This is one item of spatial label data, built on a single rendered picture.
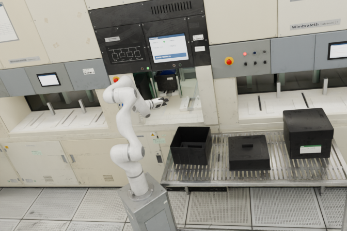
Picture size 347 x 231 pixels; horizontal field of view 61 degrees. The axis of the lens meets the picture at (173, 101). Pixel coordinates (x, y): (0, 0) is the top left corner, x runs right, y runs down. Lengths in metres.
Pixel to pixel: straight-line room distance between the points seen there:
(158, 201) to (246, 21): 1.43
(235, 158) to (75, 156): 1.78
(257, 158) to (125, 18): 1.42
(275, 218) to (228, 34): 1.68
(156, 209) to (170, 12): 1.43
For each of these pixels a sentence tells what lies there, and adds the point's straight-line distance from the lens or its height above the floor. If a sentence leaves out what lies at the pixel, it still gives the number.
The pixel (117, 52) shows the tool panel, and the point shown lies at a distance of 2.45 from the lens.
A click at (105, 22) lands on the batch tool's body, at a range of 2.40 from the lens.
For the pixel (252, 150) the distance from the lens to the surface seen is 2.27.
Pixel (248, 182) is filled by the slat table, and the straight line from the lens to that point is 2.17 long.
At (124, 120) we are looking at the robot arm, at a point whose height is 1.35.
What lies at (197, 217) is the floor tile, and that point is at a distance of 2.99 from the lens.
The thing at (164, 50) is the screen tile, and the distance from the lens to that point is 2.33.
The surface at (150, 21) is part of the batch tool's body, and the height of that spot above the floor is 1.80.
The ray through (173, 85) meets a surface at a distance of 3.05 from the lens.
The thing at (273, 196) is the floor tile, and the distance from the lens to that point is 3.11.
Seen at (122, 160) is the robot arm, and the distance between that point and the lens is 2.00.
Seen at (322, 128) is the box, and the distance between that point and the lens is 2.25.
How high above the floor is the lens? 2.32
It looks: 29 degrees down
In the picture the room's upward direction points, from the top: 12 degrees counter-clockwise
